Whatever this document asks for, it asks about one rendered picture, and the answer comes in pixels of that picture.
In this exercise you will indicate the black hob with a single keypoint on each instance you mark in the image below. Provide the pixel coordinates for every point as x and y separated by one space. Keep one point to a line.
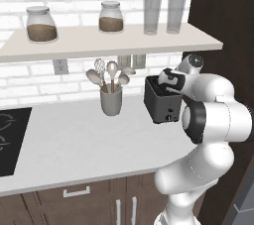
11 139

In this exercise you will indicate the brown cupboard door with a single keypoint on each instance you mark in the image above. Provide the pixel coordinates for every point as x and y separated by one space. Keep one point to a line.
147 205
82 214

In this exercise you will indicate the pale wooden spoon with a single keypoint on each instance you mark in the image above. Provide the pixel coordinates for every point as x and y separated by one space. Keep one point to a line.
112 68
123 79
129 70

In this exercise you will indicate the metal whisk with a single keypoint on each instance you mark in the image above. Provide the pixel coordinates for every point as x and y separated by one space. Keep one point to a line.
100 67

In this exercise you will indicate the white wall switch plate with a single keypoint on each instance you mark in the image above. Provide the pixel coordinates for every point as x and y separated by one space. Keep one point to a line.
139 60
124 61

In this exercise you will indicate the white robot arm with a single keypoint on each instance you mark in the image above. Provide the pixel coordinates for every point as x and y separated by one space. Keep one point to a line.
211 156

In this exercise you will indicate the beige wall shelf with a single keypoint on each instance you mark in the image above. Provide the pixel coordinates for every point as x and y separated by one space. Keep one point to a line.
99 40

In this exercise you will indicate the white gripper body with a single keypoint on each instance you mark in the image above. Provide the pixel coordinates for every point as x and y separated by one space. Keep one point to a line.
163 77

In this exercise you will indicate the glass jar with brown contents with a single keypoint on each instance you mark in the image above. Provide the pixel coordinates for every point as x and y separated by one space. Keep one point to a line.
111 17
41 25

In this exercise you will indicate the dark grey toaster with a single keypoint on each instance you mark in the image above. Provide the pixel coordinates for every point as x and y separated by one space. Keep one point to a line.
158 103

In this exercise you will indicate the grey metal appliance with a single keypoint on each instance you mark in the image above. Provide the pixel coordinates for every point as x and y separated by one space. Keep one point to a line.
246 202

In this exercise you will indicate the grey utensil pot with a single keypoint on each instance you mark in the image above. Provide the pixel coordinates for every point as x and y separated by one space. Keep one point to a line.
111 103

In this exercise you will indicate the toaster knob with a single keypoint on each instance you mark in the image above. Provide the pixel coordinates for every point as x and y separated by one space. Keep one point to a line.
168 117

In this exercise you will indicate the clear drinking glass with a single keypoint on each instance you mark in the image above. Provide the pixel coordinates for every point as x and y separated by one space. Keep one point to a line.
175 12
152 14

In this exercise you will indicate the brown drawer front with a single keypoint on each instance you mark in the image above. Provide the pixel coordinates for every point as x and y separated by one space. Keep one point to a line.
49 196

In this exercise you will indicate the white wall socket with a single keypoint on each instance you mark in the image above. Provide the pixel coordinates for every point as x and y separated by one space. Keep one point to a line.
60 66

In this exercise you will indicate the toaster lever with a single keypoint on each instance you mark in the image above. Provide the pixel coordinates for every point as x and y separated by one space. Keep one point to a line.
170 109

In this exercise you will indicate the dark brown tall cabinet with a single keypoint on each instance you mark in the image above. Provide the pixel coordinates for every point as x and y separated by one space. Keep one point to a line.
225 11

